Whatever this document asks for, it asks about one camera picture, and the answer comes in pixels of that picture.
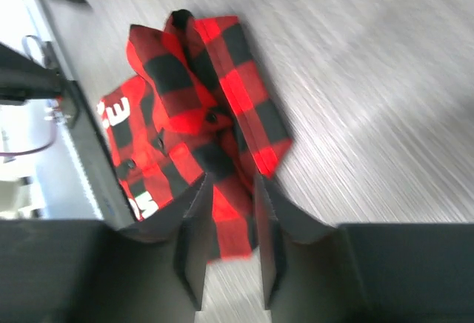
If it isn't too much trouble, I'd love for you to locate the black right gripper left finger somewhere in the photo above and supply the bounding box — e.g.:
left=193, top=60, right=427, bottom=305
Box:
left=1, top=176, right=213, bottom=322

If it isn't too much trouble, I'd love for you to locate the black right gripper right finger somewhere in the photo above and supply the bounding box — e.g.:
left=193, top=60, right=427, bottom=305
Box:
left=254, top=174, right=473, bottom=322

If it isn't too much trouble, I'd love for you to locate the red black plaid shirt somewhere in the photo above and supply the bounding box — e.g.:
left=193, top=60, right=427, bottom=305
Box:
left=97, top=10, right=292, bottom=260

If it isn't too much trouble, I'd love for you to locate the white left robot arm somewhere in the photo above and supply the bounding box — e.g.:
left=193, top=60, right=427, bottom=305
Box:
left=1, top=44, right=67, bottom=105

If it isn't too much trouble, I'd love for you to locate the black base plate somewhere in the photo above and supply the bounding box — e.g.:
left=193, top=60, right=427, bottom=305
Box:
left=35, top=0, right=133, bottom=230

